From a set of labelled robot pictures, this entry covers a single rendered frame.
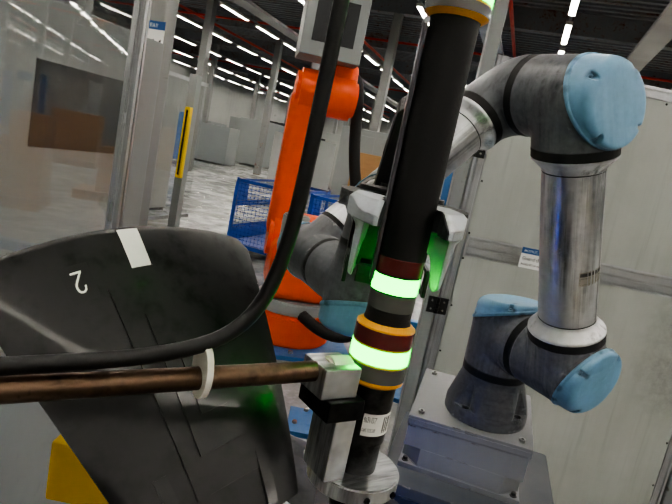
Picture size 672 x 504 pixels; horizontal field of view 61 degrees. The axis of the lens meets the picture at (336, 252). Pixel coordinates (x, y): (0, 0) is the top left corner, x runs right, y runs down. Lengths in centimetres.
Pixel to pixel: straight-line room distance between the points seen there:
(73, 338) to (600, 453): 246
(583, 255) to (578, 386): 20
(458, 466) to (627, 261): 153
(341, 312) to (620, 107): 43
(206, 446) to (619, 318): 221
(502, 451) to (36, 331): 84
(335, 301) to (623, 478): 225
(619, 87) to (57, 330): 68
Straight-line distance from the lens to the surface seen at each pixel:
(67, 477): 92
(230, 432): 42
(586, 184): 83
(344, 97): 429
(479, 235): 226
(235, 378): 36
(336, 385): 39
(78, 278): 42
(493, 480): 110
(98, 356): 33
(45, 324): 40
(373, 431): 43
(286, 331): 425
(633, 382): 262
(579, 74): 79
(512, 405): 108
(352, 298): 65
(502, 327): 102
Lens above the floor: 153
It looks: 10 degrees down
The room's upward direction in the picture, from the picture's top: 12 degrees clockwise
